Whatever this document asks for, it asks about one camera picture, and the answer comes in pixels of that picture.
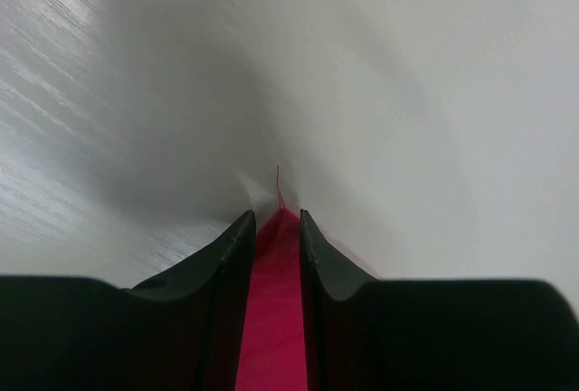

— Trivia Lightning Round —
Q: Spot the magenta t shirt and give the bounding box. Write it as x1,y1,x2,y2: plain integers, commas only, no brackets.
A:
235,172,308,391

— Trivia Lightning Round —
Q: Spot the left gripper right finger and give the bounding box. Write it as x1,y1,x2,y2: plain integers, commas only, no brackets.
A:
299,211,578,390

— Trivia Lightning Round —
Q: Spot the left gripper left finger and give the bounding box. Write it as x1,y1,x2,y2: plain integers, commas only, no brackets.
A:
1,211,256,390

